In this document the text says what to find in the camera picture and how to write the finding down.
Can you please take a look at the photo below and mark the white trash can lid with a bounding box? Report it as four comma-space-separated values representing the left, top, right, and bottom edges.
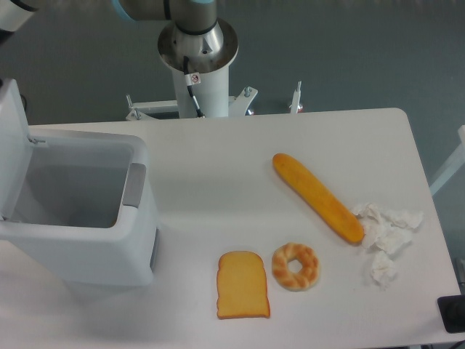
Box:
1, 79, 33, 220

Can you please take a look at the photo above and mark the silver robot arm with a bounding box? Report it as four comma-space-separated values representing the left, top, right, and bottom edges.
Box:
112, 1, 238, 73

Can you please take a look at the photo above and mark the white trash can body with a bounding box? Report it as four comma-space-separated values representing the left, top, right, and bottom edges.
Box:
1, 129, 158, 286

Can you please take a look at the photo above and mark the orange toast slice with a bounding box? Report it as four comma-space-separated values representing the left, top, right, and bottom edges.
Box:
217, 251, 271, 320

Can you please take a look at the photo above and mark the long orange baguette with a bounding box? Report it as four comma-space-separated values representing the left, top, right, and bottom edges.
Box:
272, 153, 365, 244

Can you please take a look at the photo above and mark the crumpled white tissue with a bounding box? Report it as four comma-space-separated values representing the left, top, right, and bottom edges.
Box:
351, 203, 424, 289

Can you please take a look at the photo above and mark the black device at table edge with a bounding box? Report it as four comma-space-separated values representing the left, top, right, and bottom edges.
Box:
437, 294, 464, 334

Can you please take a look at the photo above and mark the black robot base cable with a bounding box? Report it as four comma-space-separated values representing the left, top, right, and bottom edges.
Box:
183, 56, 206, 119

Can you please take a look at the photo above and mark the braided ring bread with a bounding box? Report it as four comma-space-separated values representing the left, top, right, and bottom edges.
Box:
272, 242, 320, 292

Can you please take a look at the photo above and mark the white frame bar right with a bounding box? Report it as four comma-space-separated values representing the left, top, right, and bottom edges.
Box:
429, 125, 464, 196

